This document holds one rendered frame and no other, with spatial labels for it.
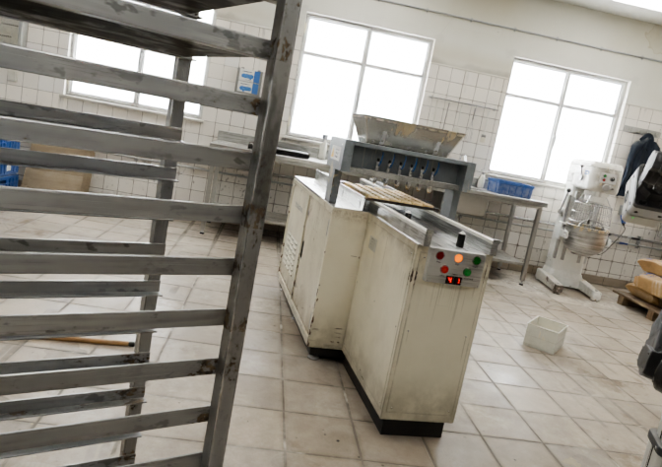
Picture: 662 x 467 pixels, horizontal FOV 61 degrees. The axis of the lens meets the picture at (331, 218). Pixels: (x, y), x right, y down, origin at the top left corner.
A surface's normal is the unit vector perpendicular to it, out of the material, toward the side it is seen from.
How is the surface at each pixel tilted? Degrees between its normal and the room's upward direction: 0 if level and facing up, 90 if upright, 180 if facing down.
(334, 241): 90
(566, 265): 90
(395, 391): 90
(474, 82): 90
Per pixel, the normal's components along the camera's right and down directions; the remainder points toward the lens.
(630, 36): 0.10, 0.18
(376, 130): 0.11, 0.58
